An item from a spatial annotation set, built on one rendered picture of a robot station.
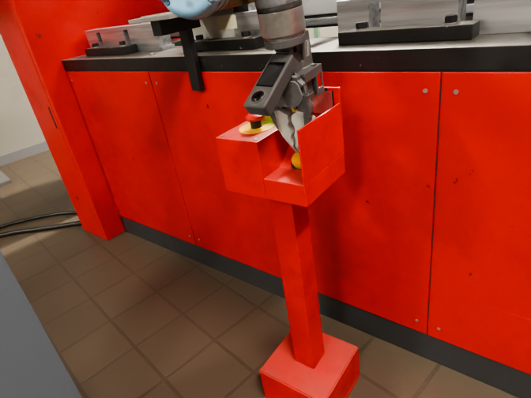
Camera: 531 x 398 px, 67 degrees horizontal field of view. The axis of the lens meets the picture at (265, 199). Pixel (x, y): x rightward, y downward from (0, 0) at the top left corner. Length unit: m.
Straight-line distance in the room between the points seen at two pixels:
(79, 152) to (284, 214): 1.37
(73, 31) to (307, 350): 1.61
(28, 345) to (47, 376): 0.10
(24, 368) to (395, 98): 0.98
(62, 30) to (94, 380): 1.39
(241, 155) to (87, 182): 1.39
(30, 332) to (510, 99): 1.05
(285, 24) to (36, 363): 0.84
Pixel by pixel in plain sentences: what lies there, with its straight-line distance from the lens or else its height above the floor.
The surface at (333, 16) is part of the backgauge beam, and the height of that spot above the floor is 0.91.
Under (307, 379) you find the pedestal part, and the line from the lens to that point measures 1.15.
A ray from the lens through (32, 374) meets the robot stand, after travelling 1.06.
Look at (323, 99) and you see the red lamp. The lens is 0.83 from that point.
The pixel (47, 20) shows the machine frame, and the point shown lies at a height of 1.03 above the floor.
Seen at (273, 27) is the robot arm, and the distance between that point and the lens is 0.70.
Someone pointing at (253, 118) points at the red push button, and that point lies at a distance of 0.81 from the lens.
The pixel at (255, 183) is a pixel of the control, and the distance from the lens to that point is 0.80.
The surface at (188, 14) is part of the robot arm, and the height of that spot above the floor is 1.01.
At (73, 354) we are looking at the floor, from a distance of 1.66.
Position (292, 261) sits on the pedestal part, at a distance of 0.93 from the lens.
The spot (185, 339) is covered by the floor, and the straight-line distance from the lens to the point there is 1.51.
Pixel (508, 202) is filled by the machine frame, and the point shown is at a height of 0.56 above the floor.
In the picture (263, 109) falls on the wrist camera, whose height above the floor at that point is 0.86.
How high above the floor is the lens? 1.03
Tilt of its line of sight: 28 degrees down
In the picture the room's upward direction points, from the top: 10 degrees counter-clockwise
